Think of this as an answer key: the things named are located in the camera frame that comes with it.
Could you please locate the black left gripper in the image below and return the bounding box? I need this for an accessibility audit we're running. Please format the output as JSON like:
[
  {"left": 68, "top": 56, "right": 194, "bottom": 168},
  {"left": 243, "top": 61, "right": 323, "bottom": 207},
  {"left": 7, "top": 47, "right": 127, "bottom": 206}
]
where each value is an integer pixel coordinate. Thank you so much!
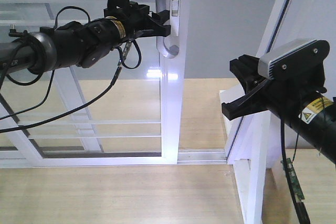
[{"left": 103, "top": 0, "right": 171, "bottom": 40}]

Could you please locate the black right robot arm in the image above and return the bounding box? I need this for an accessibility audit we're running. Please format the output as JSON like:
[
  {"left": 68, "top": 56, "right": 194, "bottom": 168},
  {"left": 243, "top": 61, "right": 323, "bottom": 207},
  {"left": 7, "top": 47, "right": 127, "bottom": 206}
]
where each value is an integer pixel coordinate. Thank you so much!
[{"left": 222, "top": 55, "right": 335, "bottom": 163}]

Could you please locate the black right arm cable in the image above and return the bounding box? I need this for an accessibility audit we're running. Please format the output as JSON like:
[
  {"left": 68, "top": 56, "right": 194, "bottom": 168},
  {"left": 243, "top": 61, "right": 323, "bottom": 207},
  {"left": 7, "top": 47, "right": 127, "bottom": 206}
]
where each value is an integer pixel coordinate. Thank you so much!
[{"left": 279, "top": 118, "right": 312, "bottom": 224}]

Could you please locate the green circuit board strip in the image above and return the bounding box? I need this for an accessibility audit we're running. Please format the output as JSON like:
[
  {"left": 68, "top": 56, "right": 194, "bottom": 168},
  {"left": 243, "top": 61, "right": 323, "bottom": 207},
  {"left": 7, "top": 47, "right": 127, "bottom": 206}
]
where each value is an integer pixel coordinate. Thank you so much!
[{"left": 281, "top": 158, "right": 305, "bottom": 203}]

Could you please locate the light wooden block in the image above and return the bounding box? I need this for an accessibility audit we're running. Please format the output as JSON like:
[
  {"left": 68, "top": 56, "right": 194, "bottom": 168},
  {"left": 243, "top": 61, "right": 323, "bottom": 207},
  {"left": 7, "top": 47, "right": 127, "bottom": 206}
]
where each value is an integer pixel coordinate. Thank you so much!
[{"left": 262, "top": 149, "right": 335, "bottom": 223}]

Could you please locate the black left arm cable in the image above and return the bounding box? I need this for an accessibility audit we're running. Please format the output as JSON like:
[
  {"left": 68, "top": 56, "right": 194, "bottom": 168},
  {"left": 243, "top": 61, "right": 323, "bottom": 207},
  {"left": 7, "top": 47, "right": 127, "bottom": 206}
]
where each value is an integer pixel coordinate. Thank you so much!
[{"left": 0, "top": 6, "right": 142, "bottom": 133}]

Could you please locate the grey metal door handle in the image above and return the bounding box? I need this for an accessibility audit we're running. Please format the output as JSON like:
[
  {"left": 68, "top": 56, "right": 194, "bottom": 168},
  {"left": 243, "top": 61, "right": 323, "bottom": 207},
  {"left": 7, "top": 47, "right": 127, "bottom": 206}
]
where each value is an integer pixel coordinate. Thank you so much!
[{"left": 153, "top": 0, "right": 181, "bottom": 59}]

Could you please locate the white fixed glass door panel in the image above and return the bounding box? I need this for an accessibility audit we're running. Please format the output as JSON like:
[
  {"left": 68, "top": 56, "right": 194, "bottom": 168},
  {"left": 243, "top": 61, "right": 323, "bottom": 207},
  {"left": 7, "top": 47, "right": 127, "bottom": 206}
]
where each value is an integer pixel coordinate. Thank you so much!
[{"left": 0, "top": 0, "right": 106, "bottom": 154}]

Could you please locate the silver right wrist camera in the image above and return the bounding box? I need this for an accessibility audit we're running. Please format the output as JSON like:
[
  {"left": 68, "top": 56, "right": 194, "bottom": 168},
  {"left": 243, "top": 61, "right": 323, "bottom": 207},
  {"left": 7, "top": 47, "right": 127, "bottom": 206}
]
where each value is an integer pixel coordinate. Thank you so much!
[{"left": 257, "top": 39, "right": 330, "bottom": 81}]

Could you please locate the light wooden platform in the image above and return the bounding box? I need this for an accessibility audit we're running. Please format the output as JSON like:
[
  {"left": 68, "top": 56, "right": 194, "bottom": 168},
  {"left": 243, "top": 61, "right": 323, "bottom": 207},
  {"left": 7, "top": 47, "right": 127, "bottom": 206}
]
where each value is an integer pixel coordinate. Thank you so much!
[{"left": 0, "top": 78, "right": 266, "bottom": 224}]

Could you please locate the white triangular support bracket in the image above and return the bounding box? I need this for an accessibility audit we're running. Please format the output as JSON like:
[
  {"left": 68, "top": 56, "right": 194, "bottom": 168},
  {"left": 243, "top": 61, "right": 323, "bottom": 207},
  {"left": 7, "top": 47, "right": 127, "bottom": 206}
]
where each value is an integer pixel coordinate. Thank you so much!
[{"left": 219, "top": 89, "right": 275, "bottom": 224}]

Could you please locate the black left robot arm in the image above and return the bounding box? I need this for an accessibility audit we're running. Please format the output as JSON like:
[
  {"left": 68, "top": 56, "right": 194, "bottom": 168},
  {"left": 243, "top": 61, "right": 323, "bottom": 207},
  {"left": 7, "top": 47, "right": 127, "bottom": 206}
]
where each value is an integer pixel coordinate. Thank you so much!
[{"left": 1, "top": 0, "right": 171, "bottom": 74}]

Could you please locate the white framed sliding glass door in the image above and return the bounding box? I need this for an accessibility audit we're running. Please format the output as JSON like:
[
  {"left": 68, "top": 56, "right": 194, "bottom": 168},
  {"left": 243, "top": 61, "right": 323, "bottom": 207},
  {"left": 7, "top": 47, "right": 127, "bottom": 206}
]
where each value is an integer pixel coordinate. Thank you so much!
[{"left": 1, "top": 0, "right": 190, "bottom": 168}]

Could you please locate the aluminium bottom door track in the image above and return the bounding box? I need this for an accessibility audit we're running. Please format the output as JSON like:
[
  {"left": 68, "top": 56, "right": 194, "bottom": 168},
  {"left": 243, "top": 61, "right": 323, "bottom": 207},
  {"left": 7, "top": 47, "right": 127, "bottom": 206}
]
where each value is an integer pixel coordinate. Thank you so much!
[{"left": 177, "top": 149, "right": 227, "bottom": 165}]

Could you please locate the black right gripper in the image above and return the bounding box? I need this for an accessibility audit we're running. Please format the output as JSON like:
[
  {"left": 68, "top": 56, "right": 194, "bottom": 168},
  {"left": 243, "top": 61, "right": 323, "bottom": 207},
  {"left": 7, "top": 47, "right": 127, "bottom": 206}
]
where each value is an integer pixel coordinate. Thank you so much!
[{"left": 221, "top": 55, "right": 327, "bottom": 124}]

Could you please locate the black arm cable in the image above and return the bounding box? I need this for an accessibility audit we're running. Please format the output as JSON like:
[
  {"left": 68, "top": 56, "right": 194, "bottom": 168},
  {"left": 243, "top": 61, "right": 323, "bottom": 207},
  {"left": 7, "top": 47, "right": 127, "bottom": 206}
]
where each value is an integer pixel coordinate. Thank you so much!
[
  {"left": 0, "top": 6, "right": 142, "bottom": 133},
  {"left": 279, "top": 118, "right": 312, "bottom": 224}
]

